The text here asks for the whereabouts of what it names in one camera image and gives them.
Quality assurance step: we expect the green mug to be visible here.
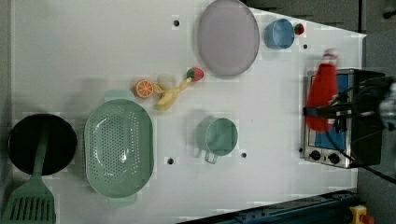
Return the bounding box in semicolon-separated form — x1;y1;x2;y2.
195;117;238;164

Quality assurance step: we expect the red toy strawberry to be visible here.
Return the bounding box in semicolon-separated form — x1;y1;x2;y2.
187;67;205;82

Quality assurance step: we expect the small strawberry behind cup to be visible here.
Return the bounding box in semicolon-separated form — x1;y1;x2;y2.
294;23;304;35

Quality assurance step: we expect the blue metal frame rail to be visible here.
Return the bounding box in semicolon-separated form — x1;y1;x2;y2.
177;190;360;224

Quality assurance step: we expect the grey round plate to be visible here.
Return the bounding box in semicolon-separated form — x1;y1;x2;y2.
197;0;260;76

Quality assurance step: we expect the green slotted spatula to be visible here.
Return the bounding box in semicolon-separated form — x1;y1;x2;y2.
1;125;56;224

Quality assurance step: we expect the toy peeled banana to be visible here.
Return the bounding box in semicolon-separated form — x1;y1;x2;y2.
153;75;191;111

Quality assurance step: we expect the black frying pan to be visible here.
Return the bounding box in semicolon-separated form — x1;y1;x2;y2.
7;114;78;175

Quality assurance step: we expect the blue cup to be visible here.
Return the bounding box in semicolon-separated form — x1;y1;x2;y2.
263;19;294;49

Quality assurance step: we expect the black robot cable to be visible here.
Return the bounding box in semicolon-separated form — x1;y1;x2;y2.
321;120;396;185

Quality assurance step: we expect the green strainer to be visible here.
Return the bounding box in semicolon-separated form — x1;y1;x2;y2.
83;90;154;207

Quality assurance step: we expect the yellow red emergency button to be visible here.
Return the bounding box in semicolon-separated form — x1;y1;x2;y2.
349;205;375;224

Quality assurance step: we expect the silver toaster oven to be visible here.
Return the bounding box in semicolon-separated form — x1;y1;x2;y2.
301;69;385;169

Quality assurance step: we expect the toy orange slice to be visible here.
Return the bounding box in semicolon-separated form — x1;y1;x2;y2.
133;79;154;98

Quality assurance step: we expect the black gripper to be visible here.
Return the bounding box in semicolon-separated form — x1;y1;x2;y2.
303;77;396;131

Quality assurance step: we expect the red ketchup bottle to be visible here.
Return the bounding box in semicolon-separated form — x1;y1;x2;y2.
305;49;338;133

